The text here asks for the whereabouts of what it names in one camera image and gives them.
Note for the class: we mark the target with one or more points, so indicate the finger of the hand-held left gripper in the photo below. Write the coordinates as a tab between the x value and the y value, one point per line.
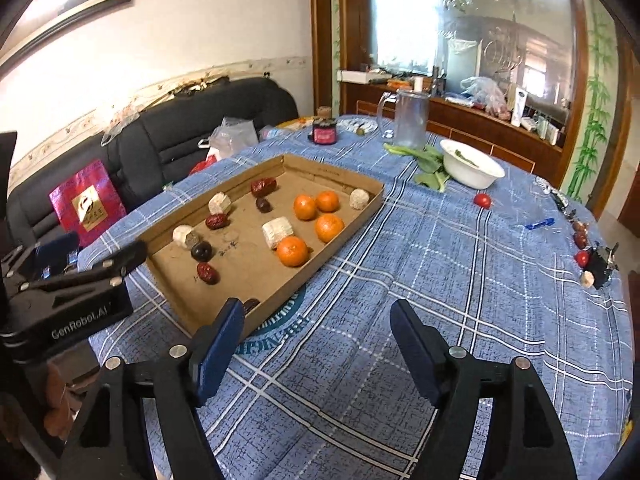
120	262
55	252

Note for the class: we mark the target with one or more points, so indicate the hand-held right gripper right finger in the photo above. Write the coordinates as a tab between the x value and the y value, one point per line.
417	355

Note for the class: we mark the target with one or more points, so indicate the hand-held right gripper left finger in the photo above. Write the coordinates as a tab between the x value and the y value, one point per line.
217	355

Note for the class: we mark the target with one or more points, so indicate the dark red date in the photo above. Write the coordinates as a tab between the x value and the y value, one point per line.
251	304
263	204
202	250

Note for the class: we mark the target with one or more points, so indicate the cardboard box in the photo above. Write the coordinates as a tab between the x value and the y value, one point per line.
240	265

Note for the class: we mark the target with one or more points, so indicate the orange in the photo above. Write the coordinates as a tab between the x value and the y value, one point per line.
327	201
329	227
304	207
292	251

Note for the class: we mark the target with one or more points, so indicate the round peeled sugarcane chunk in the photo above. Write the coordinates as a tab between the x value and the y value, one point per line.
359	197

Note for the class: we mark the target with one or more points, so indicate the person's left hand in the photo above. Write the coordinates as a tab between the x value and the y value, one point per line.
57	402

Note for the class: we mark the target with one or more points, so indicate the red gift bag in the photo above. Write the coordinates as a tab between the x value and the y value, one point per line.
87	202

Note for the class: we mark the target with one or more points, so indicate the blue plaid tablecloth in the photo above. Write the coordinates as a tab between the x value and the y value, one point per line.
425	270

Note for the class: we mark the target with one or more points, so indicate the black sofa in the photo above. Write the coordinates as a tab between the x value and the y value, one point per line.
150	130

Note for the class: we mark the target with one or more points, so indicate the red tomato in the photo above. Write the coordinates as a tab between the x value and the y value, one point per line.
581	258
482	200

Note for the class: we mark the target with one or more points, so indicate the clear plastic bag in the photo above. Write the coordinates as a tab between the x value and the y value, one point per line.
232	135

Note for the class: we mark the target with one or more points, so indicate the blue pen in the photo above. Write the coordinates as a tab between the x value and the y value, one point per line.
540	223

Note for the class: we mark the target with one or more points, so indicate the green leafy vegetable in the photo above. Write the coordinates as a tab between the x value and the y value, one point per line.
427	165

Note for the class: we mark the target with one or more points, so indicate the white bowl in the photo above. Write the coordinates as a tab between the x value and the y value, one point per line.
470	170

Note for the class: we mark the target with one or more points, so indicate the black electronic device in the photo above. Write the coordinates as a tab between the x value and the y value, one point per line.
602	262

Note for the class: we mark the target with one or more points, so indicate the clear glass pitcher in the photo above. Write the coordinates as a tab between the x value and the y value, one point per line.
410	115

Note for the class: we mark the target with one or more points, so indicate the wooden sideboard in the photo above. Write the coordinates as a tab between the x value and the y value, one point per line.
500	127

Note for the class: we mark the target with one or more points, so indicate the pink labelled jar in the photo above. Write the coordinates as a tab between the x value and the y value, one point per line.
325	131

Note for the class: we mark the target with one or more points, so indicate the framed picture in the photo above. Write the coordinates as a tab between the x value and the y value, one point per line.
65	0

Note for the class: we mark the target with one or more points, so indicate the white tube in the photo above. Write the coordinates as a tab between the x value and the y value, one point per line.
517	107

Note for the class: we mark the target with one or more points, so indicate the plastic bag of red fruit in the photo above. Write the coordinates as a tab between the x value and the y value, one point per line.
482	92

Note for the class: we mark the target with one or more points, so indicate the white paper roll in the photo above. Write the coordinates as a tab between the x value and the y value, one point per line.
419	83

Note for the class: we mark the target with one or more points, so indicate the bamboo wall decal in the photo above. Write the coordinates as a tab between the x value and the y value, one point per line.
595	110

